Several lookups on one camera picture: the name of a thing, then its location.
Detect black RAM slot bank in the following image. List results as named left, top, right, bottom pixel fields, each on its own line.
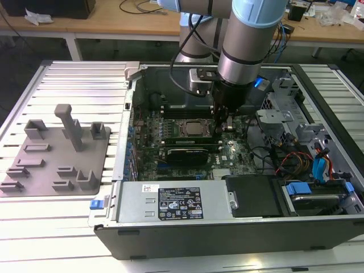
left=160, top=104, right=216, bottom=119
left=160, top=137, right=222, bottom=152

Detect silver CPU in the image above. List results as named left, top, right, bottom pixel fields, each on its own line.
left=183, top=120, right=211, bottom=137

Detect gray metal drive cage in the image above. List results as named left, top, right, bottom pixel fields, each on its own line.
left=254, top=76, right=333, bottom=160

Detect green motherboard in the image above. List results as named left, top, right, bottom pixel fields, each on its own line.
left=129, top=105, right=257, bottom=181

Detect metal CPU socket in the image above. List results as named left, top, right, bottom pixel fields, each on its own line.
left=177, top=117, right=216, bottom=140

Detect black graphics card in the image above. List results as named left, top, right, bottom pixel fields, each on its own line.
left=166, top=147, right=210, bottom=167

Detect small black device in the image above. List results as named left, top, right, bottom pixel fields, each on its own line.
left=287, top=4, right=307, bottom=22

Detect hard disk in blue carrier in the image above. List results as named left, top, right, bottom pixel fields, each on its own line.
left=280, top=181, right=355, bottom=217

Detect clear plastic bags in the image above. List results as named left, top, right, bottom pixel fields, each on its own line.
left=318, top=4, right=359, bottom=28

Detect silver power supply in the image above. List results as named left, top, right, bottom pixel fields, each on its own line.
left=116, top=181, right=233, bottom=224

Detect black PC case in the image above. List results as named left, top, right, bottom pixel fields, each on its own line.
left=88, top=63, right=364, bottom=261

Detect wooden desk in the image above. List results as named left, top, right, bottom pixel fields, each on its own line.
left=0, top=0, right=364, bottom=62

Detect red and white box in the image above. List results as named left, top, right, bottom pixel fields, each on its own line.
left=349, top=0, right=364, bottom=29

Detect gray parts rack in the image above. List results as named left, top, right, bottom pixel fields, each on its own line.
left=0, top=104, right=112, bottom=197

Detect large black box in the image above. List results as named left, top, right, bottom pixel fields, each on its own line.
left=4, top=0, right=96, bottom=20

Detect crumpled white paper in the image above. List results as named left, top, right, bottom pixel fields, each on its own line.
left=24, top=7, right=54, bottom=26

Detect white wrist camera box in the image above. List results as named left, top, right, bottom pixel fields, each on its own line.
left=188, top=67, right=220, bottom=97

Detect black camera cable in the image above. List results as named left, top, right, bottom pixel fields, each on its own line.
left=169, top=14, right=225, bottom=96

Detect red and yellow wires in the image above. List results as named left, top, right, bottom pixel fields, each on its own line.
left=274, top=152, right=313, bottom=176

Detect blue flat wire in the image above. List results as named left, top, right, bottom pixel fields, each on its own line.
left=312, top=156, right=334, bottom=186

